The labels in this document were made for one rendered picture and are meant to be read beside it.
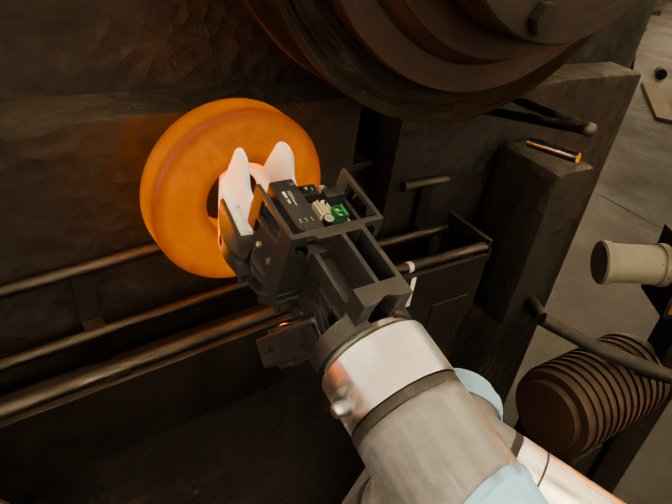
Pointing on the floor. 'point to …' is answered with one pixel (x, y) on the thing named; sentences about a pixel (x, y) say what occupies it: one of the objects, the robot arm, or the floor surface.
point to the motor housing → (586, 400)
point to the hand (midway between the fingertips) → (236, 172)
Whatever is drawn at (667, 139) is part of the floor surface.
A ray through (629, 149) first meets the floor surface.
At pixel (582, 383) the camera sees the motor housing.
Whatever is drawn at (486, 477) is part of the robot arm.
